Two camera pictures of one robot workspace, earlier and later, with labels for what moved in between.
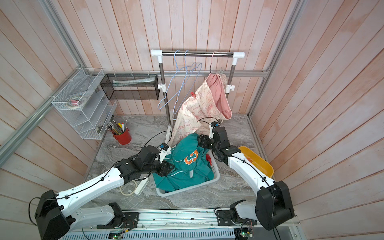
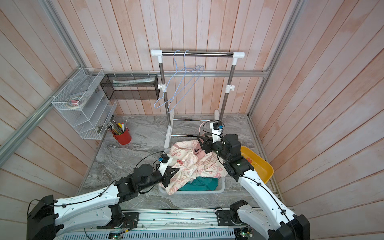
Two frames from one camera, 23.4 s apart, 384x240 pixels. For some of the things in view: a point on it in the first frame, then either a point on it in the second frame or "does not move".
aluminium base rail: x=199 y=225 does not move
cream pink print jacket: x=196 y=112 -> x=192 y=161
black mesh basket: x=131 y=86 does not move
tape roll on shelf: x=76 y=102 does not move
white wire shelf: x=80 y=101 does not move
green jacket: x=191 y=165 -> x=201 y=183
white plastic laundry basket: x=216 y=176 -> x=221 y=183
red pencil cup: x=124 y=138 does not move
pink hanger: x=211 y=60 -> x=199 y=127
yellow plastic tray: x=259 y=162 does not move
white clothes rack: x=229 y=88 does not move
